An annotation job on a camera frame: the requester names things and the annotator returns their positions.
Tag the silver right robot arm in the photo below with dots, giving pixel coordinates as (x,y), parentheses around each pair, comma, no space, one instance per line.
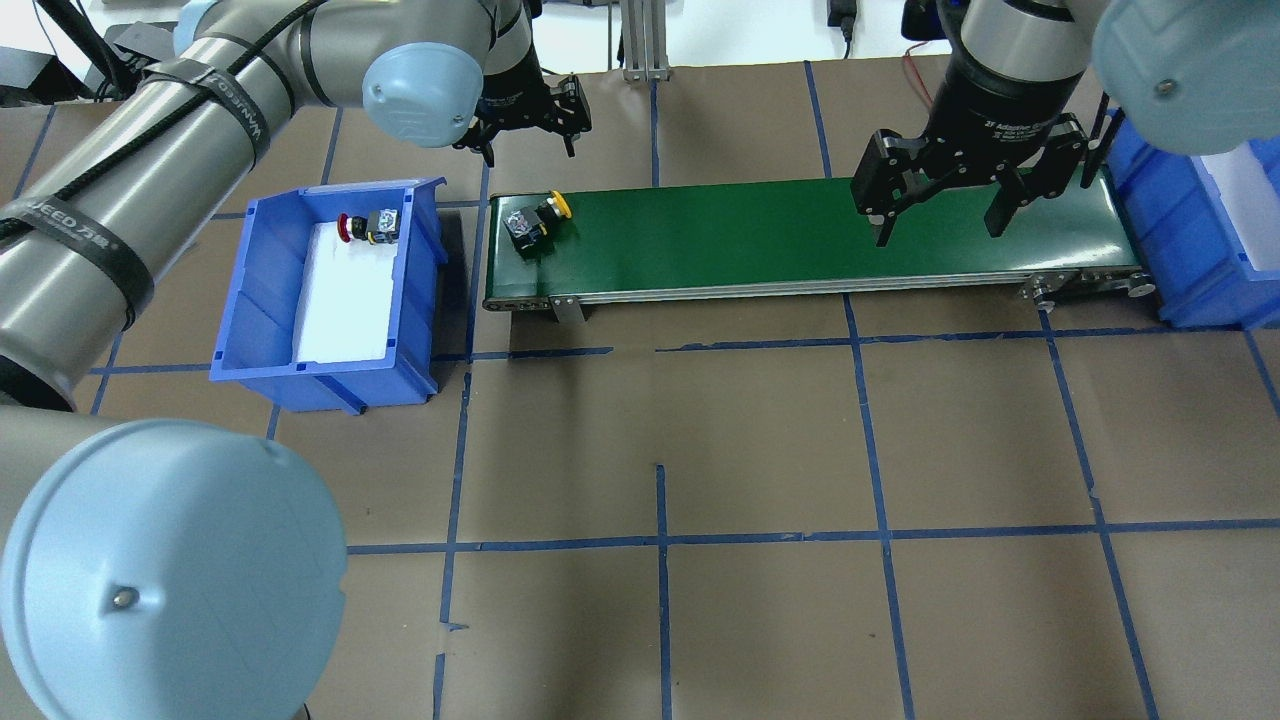
(1194,77)

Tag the blue right plastic bin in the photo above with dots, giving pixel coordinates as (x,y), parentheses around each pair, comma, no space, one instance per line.
(1183,233)

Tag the white foam pad right bin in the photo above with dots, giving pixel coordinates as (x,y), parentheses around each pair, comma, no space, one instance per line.
(1251,203)

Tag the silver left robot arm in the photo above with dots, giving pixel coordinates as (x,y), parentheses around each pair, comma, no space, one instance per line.
(167,568)

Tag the yellow push button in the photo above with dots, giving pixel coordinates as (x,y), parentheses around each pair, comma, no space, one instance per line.
(530,227)

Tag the green conveyor belt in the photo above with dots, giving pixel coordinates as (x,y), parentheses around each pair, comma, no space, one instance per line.
(726,241)

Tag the aluminium frame post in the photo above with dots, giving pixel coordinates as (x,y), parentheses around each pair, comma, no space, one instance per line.
(644,56)

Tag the blue plastic bin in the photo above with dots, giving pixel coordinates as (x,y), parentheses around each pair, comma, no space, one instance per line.
(255,340)
(1183,233)

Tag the red push button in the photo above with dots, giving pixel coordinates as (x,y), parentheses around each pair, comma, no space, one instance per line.
(381,228)

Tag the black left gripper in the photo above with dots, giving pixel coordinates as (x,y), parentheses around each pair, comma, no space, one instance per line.
(513,82)

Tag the white foam pad bin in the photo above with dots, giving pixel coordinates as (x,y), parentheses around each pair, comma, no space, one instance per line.
(343,314)
(1251,203)

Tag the blue left plastic bin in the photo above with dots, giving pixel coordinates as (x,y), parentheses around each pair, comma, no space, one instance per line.
(255,340)

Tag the white foam pad left bin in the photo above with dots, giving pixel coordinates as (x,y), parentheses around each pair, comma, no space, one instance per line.
(343,314)

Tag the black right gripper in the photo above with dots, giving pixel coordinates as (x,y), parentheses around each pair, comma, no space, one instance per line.
(987,95)

